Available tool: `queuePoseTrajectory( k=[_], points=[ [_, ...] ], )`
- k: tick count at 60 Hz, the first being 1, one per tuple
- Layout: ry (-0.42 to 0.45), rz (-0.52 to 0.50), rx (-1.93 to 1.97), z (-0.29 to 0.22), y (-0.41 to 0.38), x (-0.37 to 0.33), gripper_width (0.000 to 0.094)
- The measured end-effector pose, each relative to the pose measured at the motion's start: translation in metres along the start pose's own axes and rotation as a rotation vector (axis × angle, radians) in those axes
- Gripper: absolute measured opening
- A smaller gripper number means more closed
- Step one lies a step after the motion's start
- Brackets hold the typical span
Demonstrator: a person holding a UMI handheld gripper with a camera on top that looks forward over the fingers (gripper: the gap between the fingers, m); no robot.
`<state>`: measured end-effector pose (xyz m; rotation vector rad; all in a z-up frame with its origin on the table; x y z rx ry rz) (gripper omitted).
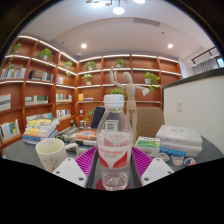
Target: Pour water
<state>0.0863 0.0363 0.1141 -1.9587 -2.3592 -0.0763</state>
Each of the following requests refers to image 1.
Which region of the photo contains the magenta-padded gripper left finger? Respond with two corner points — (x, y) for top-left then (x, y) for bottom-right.
(52, 145), (101, 190)

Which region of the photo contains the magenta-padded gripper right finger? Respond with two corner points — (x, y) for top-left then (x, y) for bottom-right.
(128, 146), (174, 190)

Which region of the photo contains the clear plastic water bottle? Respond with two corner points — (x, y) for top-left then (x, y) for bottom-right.
(95, 94), (134, 192)

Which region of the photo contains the cream ceramic mug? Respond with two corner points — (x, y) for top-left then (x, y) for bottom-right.
(35, 138), (80, 173)

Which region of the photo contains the small green and white box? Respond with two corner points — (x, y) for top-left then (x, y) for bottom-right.
(134, 135), (162, 158)

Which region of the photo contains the blue and white book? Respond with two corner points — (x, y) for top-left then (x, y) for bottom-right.
(159, 141), (203, 159)

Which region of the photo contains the magazine with orange cover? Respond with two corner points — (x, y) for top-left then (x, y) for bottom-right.
(55, 125), (100, 147)

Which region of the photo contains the thick white book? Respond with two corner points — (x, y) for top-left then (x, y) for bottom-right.
(155, 124), (204, 147)

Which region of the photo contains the tan upholstered chair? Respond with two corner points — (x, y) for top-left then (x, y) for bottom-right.
(134, 106), (166, 139)

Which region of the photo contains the colourful book stack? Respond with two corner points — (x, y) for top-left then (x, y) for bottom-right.
(22, 114), (61, 146)

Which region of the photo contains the dark blue chair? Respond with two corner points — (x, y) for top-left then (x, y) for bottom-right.
(90, 105), (106, 130)

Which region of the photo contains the white counter with dark top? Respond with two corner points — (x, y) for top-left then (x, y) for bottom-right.
(162, 67), (224, 156)

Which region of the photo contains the wooden artist mannequin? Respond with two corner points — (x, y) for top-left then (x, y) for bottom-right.
(109, 65), (151, 136)

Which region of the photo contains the wooden shelf unit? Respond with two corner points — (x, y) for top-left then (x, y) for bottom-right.
(0, 34), (184, 148)

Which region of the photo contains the grey window curtain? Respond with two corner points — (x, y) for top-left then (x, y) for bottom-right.
(194, 57), (218, 75)

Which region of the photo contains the ceiling air vent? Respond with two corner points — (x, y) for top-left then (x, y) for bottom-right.
(132, 17), (161, 27)

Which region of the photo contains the branched ceiling lamp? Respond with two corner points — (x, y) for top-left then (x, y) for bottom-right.
(85, 0), (147, 16)

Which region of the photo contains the black track light rail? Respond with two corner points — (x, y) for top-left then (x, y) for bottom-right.
(191, 46), (218, 65)

